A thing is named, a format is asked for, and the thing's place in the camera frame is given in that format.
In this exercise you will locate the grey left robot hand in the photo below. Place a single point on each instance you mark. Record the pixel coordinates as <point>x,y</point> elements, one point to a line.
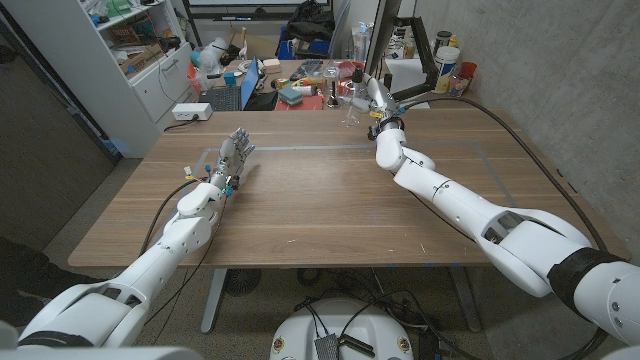
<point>231,155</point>

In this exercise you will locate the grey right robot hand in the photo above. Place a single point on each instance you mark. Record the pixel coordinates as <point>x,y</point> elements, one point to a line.
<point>382,100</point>

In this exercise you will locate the clear dispenser bottle black pump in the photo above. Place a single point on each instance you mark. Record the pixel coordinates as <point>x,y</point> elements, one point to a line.
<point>351,117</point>

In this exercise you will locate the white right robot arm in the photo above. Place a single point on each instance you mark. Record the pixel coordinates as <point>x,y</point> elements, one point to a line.
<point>510,235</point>

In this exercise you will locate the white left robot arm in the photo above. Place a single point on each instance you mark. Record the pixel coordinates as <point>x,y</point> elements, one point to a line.
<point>150,265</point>

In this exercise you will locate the clear pump bottle blue label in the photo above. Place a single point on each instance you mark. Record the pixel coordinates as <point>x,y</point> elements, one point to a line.
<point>361,42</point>

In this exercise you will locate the red tape roll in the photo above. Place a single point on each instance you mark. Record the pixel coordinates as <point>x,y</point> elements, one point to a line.
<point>344,89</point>

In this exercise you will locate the red bowl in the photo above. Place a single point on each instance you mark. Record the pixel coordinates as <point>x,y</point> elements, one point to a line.
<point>347,65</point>

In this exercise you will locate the clear glass jar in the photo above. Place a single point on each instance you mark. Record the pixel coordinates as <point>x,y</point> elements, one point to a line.
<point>332,82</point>

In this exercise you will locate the open laptop blue screen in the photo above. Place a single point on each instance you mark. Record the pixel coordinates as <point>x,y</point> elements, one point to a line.
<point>227,97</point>

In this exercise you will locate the white power strip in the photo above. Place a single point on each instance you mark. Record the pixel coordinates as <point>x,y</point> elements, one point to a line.
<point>191,111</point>

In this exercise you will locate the black computer monitor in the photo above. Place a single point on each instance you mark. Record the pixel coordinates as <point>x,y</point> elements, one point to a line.
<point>382,35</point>

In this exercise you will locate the white lidded canister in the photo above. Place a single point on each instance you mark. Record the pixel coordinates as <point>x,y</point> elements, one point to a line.
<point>445,67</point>

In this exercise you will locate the red desk mat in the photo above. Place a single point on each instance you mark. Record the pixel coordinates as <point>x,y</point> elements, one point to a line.
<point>310,103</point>

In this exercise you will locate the glass with small items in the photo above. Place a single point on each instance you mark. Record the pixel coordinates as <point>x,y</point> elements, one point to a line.
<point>457,86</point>

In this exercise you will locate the teal box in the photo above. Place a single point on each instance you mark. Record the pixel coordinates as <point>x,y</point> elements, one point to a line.
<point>290,96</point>

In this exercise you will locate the black lidded canister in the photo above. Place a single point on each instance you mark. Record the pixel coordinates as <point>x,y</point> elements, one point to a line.
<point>442,40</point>

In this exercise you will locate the red cup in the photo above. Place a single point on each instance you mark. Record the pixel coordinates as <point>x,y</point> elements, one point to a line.
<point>468,70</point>

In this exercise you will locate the white plastic bag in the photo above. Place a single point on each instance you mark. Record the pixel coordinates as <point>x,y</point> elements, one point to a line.
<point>210,57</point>

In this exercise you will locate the black jacket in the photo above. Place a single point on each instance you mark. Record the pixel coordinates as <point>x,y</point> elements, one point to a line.
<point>310,22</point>

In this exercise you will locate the black round floor fan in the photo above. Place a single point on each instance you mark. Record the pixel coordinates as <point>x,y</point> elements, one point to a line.
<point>242,281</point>

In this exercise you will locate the cardboard box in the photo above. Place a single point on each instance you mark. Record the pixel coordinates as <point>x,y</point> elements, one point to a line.
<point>142,59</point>

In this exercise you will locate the grey table leg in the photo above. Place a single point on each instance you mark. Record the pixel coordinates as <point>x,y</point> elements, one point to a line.
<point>214,300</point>
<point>466,300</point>

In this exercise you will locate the white shelf cabinet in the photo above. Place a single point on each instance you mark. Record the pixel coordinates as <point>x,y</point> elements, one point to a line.
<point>100,85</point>

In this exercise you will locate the white robot torso base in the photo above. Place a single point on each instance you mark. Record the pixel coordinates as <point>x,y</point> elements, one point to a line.
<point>345,320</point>

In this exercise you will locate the black flat connector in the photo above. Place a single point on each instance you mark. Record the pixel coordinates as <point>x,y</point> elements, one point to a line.
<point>357,346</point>

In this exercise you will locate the person's dark clothed leg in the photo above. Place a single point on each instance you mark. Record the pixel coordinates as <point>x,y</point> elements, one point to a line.
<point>35,280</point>

